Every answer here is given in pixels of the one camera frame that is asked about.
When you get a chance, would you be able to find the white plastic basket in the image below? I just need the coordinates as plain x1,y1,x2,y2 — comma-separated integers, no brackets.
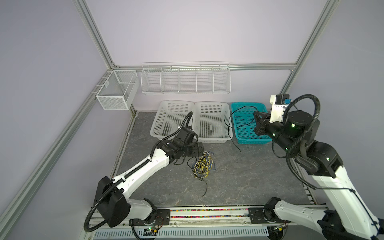
150,101,194,140
192,102,233,144

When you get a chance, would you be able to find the white wire wall shelf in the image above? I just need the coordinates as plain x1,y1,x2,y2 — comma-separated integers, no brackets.
141,62,232,95

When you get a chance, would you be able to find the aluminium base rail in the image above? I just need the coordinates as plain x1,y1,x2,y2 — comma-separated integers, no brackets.
83,204,331,230

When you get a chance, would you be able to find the yellow cable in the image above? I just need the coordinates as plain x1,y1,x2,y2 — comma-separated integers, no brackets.
192,151,214,181

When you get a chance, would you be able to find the white mesh wall box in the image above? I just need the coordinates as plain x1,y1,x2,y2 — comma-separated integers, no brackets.
96,70,140,111

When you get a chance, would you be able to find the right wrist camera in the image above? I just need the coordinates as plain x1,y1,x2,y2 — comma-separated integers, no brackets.
270,95,291,123

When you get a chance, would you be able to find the white vented cable duct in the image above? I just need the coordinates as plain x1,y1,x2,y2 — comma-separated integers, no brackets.
91,226,269,240

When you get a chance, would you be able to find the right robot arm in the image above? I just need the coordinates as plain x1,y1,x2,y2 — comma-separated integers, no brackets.
254,94,384,240

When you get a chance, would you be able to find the white plastic basket left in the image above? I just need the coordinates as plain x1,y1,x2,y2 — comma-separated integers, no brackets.
150,101,194,140

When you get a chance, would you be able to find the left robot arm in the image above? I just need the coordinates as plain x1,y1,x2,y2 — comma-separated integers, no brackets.
84,112,204,233

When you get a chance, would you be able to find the teal plastic basket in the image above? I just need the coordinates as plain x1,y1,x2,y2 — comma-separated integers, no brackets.
231,102,272,145

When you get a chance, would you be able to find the white plastic basket middle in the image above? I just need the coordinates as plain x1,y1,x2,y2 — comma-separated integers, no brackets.
192,102,233,144

